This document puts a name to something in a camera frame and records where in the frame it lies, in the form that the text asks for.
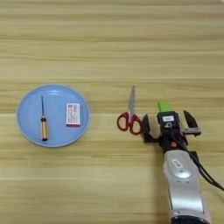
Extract blue round plate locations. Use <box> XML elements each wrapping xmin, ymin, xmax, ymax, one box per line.
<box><xmin>16</xmin><ymin>84</ymin><xmax>91</xmax><ymax>148</ymax></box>

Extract small white and pink box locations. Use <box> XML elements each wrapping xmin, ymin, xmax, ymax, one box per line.
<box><xmin>66</xmin><ymin>102</ymin><xmax>81</xmax><ymax>129</ymax></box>

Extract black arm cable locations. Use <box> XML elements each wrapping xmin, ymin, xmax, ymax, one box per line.
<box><xmin>187</xmin><ymin>150</ymin><xmax>224</xmax><ymax>193</ymax></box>

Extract red-handled scissors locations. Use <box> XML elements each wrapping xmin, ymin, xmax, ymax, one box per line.
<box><xmin>116</xmin><ymin>85</ymin><xmax>144</xmax><ymax>136</ymax></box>

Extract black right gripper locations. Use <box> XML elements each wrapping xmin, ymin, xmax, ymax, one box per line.
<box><xmin>141</xmin><ymin>109</ymin><xmax>203</xmax><ymax>155</ymax></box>

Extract green rectangular block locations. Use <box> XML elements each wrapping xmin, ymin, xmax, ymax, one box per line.
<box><xmin>157</xmin><ymin>101</ymin><xmax>172</xmax><ymax>113</ymax></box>

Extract screwdriver with amber handle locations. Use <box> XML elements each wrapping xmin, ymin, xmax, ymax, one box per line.
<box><xmin>39</xmin><ymin>95</ymin><xmax>49</xmax><ymax>142</ymax></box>

